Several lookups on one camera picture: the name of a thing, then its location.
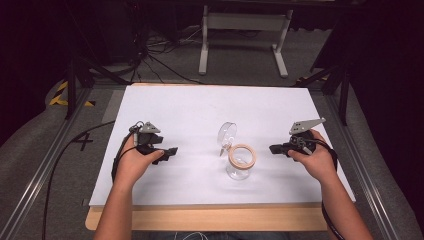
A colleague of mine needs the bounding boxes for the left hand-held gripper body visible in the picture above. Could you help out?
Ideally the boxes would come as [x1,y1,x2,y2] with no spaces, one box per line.
[128,121,165,156]

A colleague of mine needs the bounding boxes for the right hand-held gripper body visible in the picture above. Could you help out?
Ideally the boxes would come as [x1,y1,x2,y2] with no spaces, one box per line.
[287,117,327,156]

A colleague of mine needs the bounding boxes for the clear glass jar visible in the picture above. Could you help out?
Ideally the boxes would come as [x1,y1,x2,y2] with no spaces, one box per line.
[225,143,258,181]

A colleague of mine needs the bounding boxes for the clear hinged jar lid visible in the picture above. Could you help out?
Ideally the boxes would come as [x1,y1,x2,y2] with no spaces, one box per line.
[217,121,238,158]

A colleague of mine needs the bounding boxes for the person's right hand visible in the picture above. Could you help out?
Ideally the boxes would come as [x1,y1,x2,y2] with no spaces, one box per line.
[287,129,339,184]

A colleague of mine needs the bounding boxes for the person's left hand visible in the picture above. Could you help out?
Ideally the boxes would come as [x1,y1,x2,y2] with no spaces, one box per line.
[115,134,165,192]

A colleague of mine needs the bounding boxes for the white sheet table cover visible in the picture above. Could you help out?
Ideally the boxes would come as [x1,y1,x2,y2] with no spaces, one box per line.
[88,85,356,208]

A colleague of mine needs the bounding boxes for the black tripod stand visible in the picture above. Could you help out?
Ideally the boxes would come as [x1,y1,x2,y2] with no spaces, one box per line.
[64,49,133,120]
[293,59,352,127]

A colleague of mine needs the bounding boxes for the yellow black floor tape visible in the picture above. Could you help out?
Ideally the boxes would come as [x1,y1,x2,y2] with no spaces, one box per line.
[49,81,96,108]

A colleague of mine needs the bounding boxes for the white metal stand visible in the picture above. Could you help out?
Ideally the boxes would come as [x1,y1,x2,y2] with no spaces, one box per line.
[198,4,294,79]

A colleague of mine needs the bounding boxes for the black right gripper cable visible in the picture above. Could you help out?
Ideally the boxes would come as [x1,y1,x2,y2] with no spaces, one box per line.
[311,137,346,240]

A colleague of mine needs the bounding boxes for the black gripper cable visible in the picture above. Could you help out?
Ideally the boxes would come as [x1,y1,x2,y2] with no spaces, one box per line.
[311,137,346,240]
[41,119,138,240]

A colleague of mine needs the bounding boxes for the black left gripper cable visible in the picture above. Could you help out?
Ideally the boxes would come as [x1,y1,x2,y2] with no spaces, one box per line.
[41,119,138,240]

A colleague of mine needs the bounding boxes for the bundle of black floor cables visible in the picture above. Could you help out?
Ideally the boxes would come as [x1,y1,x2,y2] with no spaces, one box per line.
[126,19,208,86]

